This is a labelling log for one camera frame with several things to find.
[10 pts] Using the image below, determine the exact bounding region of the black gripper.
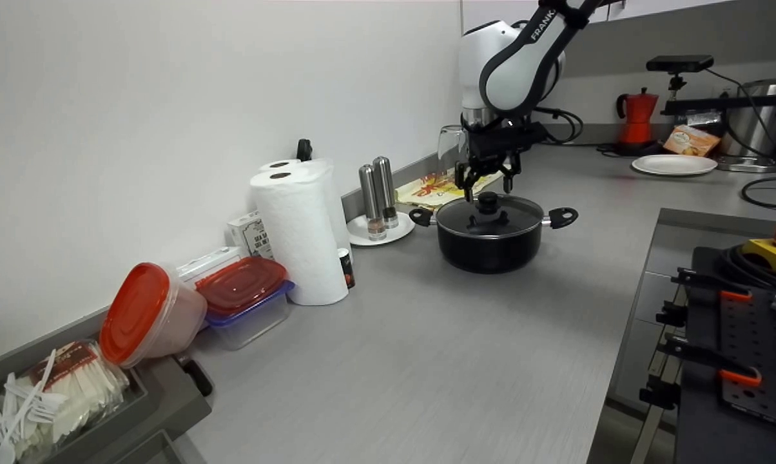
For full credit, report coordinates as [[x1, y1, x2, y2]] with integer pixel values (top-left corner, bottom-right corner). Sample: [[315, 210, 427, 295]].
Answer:
[[454, 116, 528, 195]]

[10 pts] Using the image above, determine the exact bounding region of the clear plastic container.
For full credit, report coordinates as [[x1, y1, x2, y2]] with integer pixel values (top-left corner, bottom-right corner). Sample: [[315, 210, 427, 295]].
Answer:
[[176, 244, 248, 282]]

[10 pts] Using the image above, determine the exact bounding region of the rectangular container red lid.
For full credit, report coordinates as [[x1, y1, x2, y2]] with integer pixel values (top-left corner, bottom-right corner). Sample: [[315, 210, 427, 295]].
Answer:
[[194, 255, 293, 319]]

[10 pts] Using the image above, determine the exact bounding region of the coiled black cable bundle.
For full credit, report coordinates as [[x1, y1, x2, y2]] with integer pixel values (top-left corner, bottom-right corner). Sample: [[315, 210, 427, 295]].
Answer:
[[714, 241, 776, 295]]

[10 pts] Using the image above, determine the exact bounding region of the small white saucer plate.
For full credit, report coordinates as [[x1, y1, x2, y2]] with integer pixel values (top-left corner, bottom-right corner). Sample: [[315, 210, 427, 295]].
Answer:
[[345, 210, 418, 249]]

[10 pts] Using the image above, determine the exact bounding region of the black loose cable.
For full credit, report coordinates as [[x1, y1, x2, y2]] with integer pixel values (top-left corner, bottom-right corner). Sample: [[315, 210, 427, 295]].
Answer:
[[738, 173, 776, 222]]

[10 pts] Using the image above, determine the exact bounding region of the steel pepper grinder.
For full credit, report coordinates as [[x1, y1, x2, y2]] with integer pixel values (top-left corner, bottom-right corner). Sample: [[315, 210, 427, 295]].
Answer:
[[375, 154, 399, 230]]

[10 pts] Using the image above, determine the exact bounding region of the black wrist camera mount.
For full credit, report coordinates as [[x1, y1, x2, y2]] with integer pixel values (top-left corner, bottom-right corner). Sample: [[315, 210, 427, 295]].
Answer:
[[515, 119, 552, 148]]

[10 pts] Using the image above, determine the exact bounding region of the red moka pot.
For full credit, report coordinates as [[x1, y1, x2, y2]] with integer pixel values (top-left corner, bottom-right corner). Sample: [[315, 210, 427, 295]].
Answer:
[[613, 84, 662, 151]]

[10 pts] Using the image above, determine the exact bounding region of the round container red lid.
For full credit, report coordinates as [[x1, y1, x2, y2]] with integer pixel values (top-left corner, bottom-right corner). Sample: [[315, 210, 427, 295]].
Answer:
[[97, 261, 212, 371]]

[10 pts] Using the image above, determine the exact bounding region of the black perforated mounting board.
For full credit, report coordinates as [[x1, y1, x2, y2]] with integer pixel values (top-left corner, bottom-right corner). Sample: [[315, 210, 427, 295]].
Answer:
[[672, 246, 776, 464]]

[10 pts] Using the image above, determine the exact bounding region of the orange handled black bar clamp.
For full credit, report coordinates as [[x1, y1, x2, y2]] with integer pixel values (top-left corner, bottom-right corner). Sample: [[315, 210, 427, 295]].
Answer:
[[667, 264, 755, 310], [656, 331, 766, 395]]

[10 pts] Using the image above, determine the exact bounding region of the white plastic fork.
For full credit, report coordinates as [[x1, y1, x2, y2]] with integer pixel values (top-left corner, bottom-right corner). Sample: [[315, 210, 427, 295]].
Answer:
[[0, 344, 61, 464]]

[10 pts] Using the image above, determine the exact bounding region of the rectangular container blue lid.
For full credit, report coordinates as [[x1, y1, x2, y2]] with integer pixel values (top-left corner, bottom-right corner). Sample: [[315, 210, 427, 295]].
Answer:
[[204, 281, 297, 350]]

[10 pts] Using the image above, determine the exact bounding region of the orange snack packet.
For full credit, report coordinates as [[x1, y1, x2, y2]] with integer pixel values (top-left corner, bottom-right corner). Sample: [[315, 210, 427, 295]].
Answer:
[[662, 123, 723, 160]]

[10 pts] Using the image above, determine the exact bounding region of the bag of plastic cutlery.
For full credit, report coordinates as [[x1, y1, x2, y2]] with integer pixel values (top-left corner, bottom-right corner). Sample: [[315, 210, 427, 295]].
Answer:
[[0, 339, 136, 459]]

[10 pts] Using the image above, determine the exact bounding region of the black cooking pot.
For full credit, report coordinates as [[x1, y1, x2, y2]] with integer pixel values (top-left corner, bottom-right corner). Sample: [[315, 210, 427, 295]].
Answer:
[[407, 191, 581, 275]]

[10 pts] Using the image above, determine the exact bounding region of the white dinner plate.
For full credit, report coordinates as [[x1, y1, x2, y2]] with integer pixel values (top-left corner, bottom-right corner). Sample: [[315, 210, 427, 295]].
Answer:
[[628, 151, 720, 181]]

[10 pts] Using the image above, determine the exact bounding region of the grey metal tray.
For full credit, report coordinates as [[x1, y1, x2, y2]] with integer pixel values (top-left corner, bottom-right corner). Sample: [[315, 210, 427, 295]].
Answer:
[[0, 306, 217, 464]]

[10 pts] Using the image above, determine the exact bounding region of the steel salt grinder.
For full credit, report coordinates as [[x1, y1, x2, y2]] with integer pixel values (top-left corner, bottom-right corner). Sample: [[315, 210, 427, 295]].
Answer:
[[356, 161, 385, 234]]

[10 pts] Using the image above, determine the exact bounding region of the black camera on stand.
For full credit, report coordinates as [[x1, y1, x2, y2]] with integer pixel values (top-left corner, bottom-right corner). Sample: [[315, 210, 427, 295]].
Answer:
[[645, 54, 776, 119]]

